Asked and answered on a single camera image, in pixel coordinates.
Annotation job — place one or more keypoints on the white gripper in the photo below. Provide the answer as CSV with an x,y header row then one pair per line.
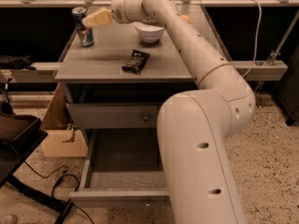
x,y
118,12

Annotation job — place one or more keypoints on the red bull can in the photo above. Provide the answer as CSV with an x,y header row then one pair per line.
x,y
85,34

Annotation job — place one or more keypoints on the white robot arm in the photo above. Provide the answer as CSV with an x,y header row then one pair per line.
x,y
193,125

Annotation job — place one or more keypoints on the grey drawer cabinet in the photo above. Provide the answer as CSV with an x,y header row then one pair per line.
x,y
95,75

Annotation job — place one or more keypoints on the closed grey upper drawer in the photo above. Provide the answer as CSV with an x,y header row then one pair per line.
x,y
97,116

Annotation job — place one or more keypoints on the open grey middle drawer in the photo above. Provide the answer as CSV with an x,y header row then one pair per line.
x,y
123,168

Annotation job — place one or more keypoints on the white ceramic bowl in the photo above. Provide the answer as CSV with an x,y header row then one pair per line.
x,y
148,33

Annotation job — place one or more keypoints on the black snack bar wrapper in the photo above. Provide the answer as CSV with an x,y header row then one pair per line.
x,y
136,62

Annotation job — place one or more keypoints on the orange fruit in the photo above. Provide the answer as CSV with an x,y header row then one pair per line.
x,y
186,18

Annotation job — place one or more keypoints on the cardboard box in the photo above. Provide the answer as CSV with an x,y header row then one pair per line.
x,y
64,139

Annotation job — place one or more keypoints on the black chair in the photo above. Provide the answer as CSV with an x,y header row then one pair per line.
x,y
20,135

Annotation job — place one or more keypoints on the black bag on rail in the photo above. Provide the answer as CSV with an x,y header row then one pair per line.
x,y
15,62

